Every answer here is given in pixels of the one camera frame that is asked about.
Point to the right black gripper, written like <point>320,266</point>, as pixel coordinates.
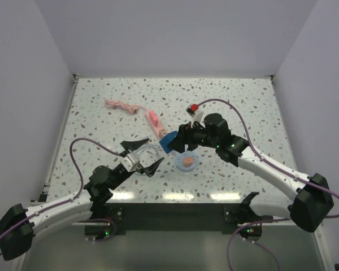
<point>184,130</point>

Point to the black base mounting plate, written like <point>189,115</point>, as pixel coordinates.
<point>220,217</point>

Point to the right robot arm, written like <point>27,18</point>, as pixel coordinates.
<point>310,198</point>

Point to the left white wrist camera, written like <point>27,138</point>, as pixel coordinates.
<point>130,162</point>

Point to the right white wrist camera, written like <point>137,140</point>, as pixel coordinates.
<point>195,113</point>

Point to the pink brown plug adapter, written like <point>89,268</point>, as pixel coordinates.
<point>162,132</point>

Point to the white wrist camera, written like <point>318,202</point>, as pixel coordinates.
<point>130,162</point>
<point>195,113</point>

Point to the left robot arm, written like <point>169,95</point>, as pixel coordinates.
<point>20,226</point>

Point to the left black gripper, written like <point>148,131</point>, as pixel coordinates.
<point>133,145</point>

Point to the blue round socket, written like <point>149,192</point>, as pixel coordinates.
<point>178,161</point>

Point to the blue cube socket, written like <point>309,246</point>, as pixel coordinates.
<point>166,140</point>

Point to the orange pink plug adapter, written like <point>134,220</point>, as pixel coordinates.
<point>187,161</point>

